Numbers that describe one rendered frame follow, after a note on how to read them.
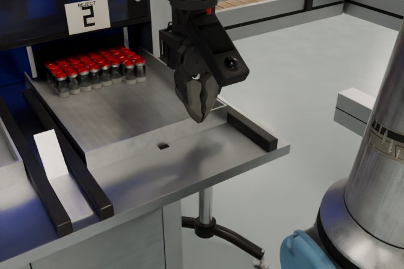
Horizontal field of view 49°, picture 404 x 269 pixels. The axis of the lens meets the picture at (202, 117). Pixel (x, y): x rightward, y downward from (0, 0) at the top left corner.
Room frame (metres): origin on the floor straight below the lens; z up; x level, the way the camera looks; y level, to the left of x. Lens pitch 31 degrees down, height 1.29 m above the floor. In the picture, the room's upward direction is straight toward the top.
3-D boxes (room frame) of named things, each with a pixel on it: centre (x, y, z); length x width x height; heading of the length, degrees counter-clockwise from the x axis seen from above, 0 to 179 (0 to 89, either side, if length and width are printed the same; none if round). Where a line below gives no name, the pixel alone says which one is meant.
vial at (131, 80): (0.83, 0.15, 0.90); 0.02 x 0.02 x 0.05
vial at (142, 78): (0.85, 0.13, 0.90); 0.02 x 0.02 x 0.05
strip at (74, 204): (0.50, 0.20, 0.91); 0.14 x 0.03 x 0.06; 33
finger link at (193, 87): (0.65, 0.03, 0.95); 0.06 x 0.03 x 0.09; 33
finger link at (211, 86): (0.67, 0.00, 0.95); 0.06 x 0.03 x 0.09; 33
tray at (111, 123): (0.75, 0.16, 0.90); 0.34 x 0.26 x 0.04; 34
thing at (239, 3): (1.28, -0.14, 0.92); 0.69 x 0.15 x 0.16; 123
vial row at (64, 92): (0.82, 0.21, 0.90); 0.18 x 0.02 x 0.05; 124
